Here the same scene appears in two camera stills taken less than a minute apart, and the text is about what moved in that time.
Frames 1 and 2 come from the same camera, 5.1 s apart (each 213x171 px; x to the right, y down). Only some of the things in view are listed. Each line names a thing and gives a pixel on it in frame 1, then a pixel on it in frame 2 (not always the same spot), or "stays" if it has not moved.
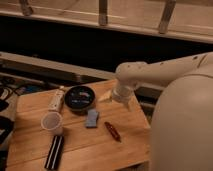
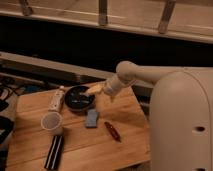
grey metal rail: x=58 y=65 stays
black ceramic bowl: x=79 y=98 stays
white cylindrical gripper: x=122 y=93 -> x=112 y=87
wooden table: x=112 y=136 stays
